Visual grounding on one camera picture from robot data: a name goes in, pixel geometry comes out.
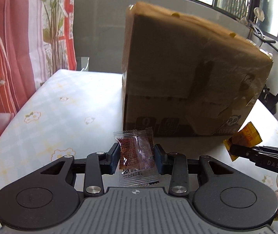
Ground red jelly snack packet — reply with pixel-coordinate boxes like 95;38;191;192
114;128;159;187

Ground red patterned curtain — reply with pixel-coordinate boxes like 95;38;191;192
0;0;77;136

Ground exercise bike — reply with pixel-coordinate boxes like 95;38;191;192
237;7;278;115

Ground white bin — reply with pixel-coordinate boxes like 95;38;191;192
76;57;89;71

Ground brown cardboard box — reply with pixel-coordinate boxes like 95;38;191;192
122;2;273;137

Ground yellow snack packet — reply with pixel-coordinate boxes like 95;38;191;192
223;122;263;162

